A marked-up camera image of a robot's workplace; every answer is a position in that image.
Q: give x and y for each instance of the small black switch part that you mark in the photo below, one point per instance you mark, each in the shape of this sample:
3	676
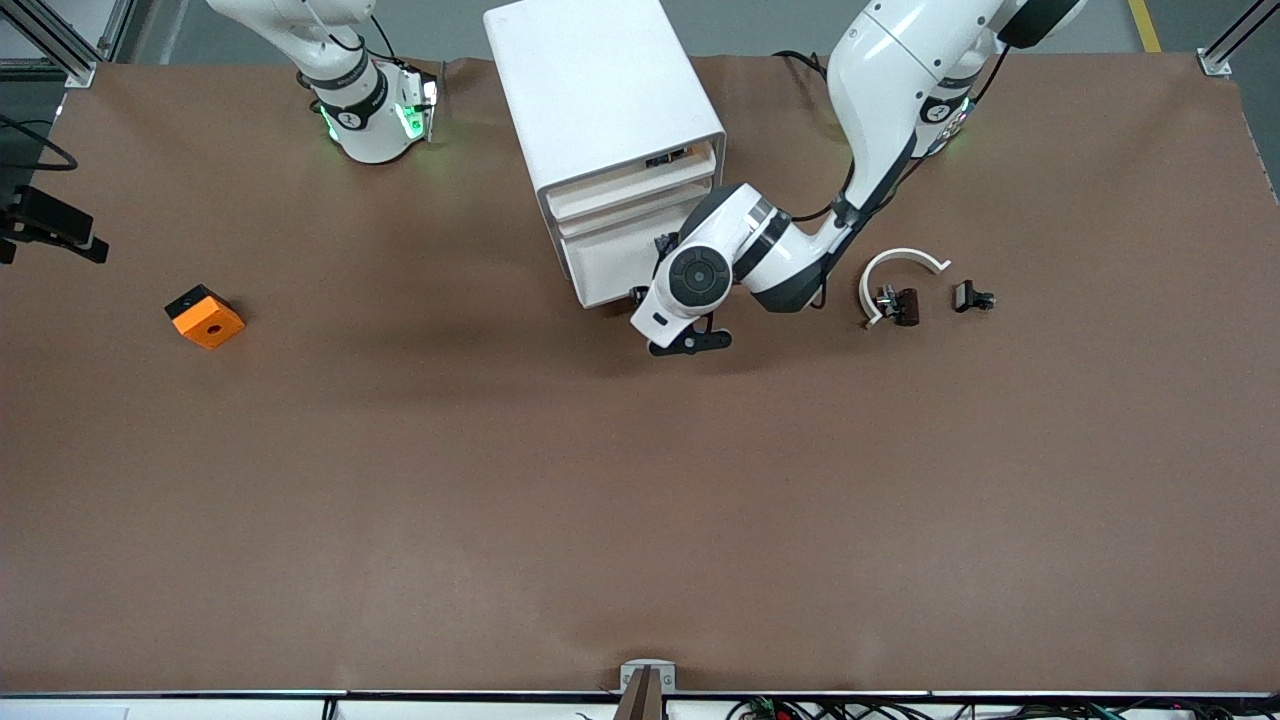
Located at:
970	296

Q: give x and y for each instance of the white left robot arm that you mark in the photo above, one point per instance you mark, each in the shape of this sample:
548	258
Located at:
890	80

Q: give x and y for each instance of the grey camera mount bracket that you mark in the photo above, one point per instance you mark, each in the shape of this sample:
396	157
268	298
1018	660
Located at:
647	690

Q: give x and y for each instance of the orange and black block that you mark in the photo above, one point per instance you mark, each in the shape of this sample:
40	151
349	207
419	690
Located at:
205	318

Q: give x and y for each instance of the white drawer cabinet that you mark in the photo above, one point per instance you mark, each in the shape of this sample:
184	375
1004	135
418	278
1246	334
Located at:
590	90

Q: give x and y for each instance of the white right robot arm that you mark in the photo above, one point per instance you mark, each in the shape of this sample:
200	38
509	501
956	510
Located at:
370	130

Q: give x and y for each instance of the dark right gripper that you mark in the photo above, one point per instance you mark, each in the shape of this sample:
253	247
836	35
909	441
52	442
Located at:
40	222

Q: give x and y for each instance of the brown push button switch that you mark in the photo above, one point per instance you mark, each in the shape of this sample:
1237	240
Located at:
903	306

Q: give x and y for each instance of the white table edge rail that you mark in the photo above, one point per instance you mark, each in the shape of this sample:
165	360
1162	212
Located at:
200	705

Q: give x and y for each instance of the small colourful electronic part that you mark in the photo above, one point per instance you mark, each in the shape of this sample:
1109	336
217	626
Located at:
668	157

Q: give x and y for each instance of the brown table mat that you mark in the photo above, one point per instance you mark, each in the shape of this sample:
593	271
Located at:
640	520

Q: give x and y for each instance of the yellow floor tape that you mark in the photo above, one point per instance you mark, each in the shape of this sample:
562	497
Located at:
1145	25

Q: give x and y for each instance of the white curved plastic piece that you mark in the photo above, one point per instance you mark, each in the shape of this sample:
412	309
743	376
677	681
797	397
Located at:
905	255

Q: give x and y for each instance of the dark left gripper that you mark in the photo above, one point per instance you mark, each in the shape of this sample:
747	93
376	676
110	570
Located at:
637	294

